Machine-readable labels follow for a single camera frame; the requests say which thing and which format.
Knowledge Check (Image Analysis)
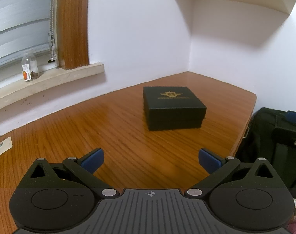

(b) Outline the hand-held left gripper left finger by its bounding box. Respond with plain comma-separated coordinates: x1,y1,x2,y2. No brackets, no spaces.
29,147,120,198

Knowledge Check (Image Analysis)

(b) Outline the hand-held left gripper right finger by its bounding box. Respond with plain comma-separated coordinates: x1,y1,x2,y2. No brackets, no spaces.
184,148,275,198

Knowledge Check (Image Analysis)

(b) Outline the black gift box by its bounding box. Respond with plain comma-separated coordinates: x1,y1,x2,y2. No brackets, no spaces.
148,118,203,132

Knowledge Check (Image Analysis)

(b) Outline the black box lid gold emblem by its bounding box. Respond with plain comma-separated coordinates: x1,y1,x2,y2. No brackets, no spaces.
143,86,207,126

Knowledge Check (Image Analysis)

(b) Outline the black bag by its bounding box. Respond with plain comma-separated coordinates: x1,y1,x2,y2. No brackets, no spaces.
242,107,296,189

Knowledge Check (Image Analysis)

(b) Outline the wooden desk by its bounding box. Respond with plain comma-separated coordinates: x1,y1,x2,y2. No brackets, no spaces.
0,71,258,234

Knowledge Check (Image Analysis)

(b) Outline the beige window sill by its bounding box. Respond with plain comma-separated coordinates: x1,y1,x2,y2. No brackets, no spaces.
0,63,105,114

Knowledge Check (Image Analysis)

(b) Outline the white card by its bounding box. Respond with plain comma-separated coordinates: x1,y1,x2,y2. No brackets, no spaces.
0,137,13,158

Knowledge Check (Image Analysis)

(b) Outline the clear glass jar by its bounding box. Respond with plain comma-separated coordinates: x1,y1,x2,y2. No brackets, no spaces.
21,50,39,81

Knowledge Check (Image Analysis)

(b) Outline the white window blind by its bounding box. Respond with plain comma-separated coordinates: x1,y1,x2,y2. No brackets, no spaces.
0,0,54,72

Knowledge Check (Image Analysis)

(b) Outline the wooden window frame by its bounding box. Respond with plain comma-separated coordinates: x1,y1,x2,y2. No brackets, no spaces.
56,0,90,70

